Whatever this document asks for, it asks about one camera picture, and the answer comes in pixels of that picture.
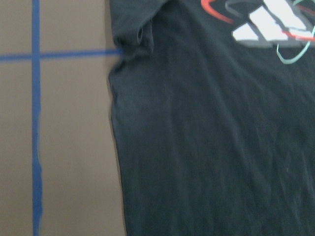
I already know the black printed t-shirt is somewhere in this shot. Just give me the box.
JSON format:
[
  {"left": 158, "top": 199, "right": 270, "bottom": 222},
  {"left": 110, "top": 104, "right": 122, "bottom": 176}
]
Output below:
[{"left": 109, "top": 0, "right": 315, "bottom": 236}]

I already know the brown paper table cover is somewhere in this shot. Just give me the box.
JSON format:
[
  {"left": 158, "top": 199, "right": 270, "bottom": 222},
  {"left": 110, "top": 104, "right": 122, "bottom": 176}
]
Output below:
[{"left": 0, "top": 0, "right": 126, "bottom": 236}]

